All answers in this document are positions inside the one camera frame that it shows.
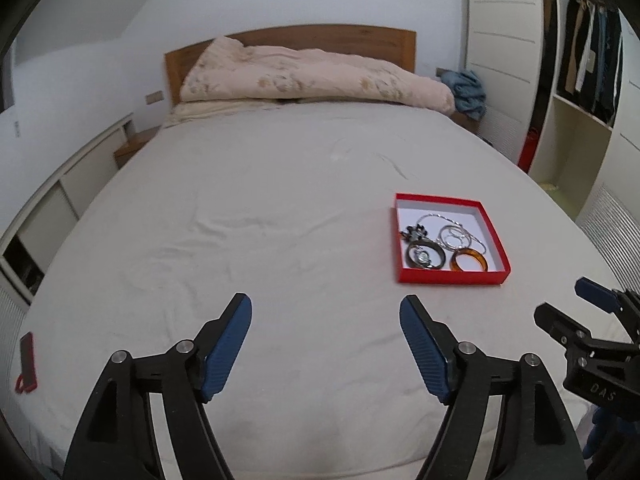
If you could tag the red jewelry box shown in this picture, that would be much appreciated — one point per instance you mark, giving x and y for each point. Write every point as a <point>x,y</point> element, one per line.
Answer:
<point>450,277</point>

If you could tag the dark bangle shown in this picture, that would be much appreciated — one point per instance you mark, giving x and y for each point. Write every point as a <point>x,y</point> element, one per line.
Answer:
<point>440,261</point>

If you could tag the person's right hand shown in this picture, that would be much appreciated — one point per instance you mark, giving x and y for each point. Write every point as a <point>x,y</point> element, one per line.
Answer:
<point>600,432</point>

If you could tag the wooden headboard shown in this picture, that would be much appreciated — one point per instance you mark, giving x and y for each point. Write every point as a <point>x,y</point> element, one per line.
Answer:
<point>325,37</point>

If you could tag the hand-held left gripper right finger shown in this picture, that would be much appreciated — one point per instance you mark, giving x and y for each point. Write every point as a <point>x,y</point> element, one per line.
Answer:
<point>422,345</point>

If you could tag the wooden nightstand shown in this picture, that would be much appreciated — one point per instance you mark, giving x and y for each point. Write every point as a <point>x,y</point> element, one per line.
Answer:
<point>465,121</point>
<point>135,147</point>

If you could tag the amber bangle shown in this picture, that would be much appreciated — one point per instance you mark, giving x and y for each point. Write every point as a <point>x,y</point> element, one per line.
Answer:
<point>467,268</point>

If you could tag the low white wall cabinet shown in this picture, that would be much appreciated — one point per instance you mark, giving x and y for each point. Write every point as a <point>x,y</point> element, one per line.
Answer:
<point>75,180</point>

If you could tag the silver bangle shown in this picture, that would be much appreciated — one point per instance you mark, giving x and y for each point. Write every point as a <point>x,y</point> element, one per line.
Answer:
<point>442,236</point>

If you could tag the row of hanging clothes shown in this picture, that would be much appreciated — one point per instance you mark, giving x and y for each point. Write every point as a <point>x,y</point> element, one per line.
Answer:
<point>590,55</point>

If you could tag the white wardrobe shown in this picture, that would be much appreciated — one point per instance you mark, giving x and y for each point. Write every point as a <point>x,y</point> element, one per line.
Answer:
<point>500,20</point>

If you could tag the red container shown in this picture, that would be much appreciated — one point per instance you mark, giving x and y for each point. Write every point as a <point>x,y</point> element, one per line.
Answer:
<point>529,150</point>

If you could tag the silver wristwatch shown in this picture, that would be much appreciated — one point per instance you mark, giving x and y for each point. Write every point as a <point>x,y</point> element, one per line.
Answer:
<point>424,256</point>

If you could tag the blue cloth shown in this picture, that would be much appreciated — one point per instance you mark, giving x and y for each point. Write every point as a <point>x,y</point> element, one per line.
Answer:
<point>467,92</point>

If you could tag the pink floral duvet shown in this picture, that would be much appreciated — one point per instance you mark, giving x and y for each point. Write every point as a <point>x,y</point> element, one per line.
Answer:
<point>325,75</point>

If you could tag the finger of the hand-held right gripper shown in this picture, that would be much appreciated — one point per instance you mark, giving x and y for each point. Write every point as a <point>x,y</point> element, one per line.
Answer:
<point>555,320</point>
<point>595,294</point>

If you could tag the white louvered panel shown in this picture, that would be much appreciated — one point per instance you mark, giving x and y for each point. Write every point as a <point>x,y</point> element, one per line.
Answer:
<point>497,132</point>

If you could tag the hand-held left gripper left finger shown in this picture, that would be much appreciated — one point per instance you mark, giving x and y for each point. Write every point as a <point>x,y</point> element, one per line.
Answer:
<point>227,345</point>

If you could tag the cream pillow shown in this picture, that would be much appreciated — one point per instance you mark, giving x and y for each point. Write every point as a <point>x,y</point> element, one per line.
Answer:
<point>210,110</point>

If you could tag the wall outlet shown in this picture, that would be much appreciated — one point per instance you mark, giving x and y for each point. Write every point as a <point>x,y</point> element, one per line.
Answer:
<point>154,97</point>

